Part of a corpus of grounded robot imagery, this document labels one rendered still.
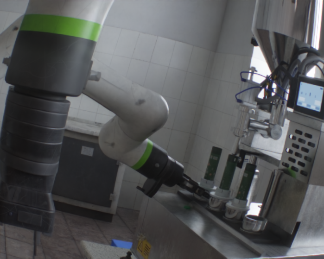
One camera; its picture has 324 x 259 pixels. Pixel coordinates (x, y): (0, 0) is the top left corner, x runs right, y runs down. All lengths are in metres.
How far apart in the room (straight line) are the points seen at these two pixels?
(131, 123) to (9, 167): 0.85
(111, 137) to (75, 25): 0.92
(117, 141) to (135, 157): 0.07
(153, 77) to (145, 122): 3.71
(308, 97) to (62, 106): 0.85
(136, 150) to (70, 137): 2.80
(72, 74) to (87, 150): 3.75
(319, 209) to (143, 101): 0.55
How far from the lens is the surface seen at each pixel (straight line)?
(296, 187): 1.16
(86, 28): 0.41
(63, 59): 0.40
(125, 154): 1.32
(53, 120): 0.42
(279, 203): 1.22
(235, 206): 1.27
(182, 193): 1.50
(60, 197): 4.25
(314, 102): 1.15
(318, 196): 1.16
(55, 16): 0.40
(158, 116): 1.24
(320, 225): 1.22
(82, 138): 4.15
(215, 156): 1.45
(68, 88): 0.41
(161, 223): 1.33
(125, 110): 1.22
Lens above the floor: 1.34
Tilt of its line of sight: 6 degrees down
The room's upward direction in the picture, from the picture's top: 14 degrees clockwise
